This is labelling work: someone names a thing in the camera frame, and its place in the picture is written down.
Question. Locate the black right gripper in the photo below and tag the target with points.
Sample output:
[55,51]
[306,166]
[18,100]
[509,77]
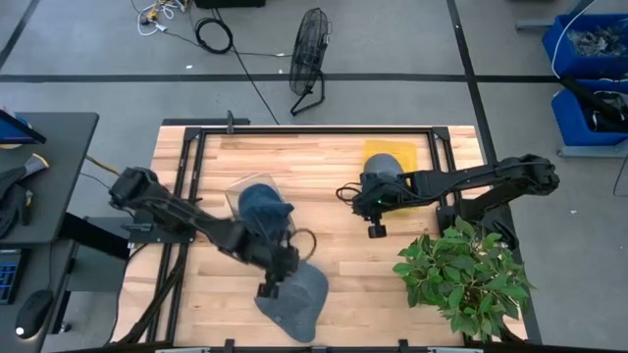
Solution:
[382,193]

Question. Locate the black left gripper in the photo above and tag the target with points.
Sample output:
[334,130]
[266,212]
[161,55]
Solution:
[275,257]

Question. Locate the grey bucket hat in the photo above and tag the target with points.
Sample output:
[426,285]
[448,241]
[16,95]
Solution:
[382,164]
[304,304]

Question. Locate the dark blue bucket hat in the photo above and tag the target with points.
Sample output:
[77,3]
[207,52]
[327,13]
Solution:
[262,208]

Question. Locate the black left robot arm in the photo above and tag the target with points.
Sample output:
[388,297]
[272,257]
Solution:
[196,223]

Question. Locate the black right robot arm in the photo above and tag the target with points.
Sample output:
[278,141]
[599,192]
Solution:
[471,179]

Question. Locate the yellow translucent container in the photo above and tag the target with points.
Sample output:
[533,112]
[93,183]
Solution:
[404,152]

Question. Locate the clear plastic container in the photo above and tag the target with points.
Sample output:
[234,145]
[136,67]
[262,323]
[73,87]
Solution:
[235,196]

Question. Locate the green leafy potted plant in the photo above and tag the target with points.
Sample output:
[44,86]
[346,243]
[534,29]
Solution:
[463,279]

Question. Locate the black floor fan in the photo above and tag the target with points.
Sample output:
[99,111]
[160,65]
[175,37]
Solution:
[308,49]

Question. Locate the blue plastic bin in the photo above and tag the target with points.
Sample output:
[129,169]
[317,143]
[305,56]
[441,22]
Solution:
[571,117]
[584,59]

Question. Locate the black desk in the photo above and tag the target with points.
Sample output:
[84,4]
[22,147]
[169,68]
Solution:
[64,162]

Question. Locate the black box on floor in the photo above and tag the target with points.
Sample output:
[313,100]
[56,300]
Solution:
[229,3]

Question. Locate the black computer mouse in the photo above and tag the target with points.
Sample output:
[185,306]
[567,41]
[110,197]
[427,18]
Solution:
[33,314]

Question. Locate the black keyboard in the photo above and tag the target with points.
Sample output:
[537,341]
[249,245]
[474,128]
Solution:
[7,277]

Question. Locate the computer monitor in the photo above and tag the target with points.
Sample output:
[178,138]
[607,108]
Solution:
[19,128]

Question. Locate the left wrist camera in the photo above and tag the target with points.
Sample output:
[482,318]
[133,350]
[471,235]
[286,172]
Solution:
[268,290]

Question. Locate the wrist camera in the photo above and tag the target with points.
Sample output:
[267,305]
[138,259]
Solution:
[377,230]
[268,290]

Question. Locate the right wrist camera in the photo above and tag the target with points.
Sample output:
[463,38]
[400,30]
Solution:
[377,230]

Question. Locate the black aluminium table frame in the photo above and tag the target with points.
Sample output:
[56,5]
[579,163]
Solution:
[314,130]

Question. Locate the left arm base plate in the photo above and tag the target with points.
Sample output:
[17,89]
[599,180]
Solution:
[162,234]

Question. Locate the black frame clamp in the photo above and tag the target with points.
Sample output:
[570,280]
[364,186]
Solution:
[230,120]

